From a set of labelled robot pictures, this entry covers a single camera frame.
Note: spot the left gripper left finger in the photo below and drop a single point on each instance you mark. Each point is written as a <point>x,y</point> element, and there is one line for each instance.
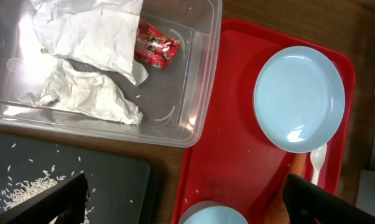
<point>64,203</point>

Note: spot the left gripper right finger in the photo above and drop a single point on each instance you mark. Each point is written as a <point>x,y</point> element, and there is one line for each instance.
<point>308,203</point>

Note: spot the white rice pile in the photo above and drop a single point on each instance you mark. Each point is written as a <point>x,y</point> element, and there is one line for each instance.
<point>25,189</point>

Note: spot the light blue small bowl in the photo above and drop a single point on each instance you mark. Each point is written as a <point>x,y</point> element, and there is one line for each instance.
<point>211,212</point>

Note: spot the white napkin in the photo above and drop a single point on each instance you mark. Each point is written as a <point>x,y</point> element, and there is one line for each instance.
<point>89,38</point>

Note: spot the red snack wrapper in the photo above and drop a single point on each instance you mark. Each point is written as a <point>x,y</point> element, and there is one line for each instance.
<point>153,47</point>

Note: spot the black waste tray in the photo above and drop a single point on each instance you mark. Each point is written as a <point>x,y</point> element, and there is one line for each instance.
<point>118,177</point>

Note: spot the white plastic spoon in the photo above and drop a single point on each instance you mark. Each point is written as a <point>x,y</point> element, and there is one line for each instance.
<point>317,159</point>

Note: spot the red serving tray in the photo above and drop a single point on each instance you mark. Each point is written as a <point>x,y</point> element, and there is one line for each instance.
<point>233,163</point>

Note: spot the light blue plate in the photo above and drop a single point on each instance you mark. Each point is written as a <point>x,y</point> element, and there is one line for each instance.
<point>299,99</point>

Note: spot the clear plastic bin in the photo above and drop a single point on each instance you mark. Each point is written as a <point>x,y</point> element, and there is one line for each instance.
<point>174,101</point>

